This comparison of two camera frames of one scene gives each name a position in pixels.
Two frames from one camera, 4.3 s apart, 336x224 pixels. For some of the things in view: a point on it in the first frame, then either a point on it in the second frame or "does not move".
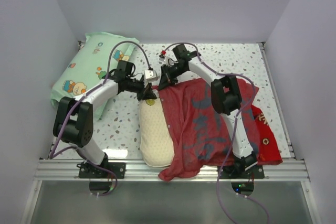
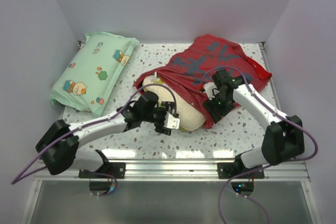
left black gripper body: x=136 y=86 -> x=158 y=117
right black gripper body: x=173 y=72 -> x=222 y=105
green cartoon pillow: x=98 y=53 does not move
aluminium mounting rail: x=67 y=170 does not move
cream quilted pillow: x=156 y=145 -> x=190 y=117
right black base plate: x=256 y=172 does not move
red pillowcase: x=201 y=141 -> x=196 y=67
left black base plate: x=89 y=171 does not move
